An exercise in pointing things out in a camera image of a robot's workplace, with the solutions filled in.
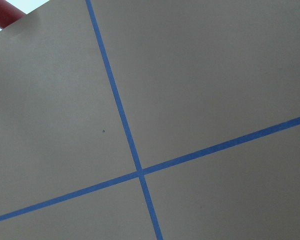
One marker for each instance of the blue tape line lengthwise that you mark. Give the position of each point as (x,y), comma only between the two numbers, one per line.
(125,124)

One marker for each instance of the blue tape line crosswise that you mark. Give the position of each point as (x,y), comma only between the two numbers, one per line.
(155,168)

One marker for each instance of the red cylinder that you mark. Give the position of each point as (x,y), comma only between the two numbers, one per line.
(9,14)

